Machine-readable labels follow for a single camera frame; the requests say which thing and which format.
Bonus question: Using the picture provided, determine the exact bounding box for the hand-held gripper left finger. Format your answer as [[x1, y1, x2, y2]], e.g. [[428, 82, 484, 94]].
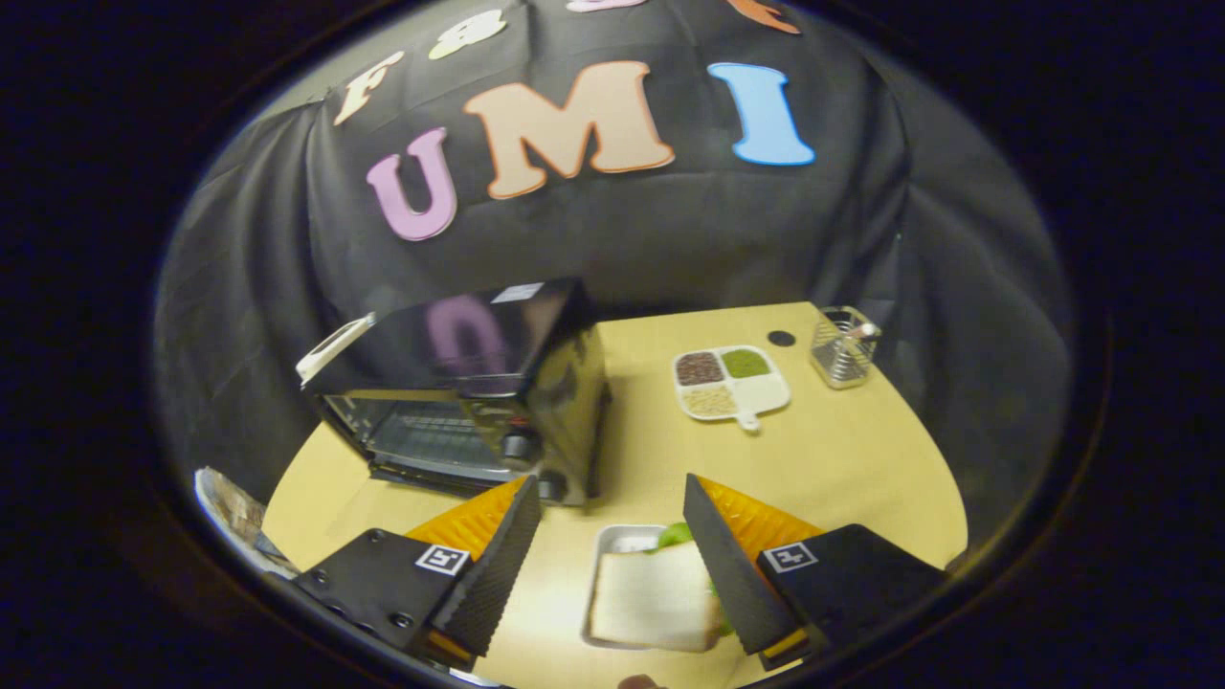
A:
[[292, 475, 543, 673]]

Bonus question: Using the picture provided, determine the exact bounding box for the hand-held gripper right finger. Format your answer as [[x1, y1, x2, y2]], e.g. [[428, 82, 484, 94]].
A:
[[682, 473, 948, 673]]

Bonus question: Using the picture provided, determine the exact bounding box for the white bread lettuce sandwich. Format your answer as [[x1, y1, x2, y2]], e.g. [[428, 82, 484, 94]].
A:
[[589, 522, 734, 654]]

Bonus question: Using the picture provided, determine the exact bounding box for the toaster oven glass door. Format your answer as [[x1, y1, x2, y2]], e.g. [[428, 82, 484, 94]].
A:
[[321, 390, 537, 494]]

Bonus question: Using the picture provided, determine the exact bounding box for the black toaster oven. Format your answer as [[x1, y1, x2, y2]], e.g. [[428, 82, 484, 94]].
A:
[[304, 278, 613, 508]]

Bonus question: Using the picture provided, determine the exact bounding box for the white rectangular tray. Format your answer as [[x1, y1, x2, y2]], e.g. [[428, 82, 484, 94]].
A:
[[582, 523, 728, 652]]

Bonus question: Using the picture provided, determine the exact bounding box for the white divided grain plate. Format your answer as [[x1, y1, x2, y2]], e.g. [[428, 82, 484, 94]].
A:
[[672, 344, 792, 433]]

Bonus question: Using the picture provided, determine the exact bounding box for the flat white board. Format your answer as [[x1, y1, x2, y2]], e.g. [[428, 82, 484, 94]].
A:
[[295, 313, 376, 387]]

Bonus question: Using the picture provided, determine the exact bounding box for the black backdrop cloth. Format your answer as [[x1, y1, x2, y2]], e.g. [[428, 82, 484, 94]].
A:
[[153, 0, 1073, 518]]

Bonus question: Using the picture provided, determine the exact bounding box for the wire mesh holder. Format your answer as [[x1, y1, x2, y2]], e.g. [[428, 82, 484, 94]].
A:
[[809, 306, 882, 390]]

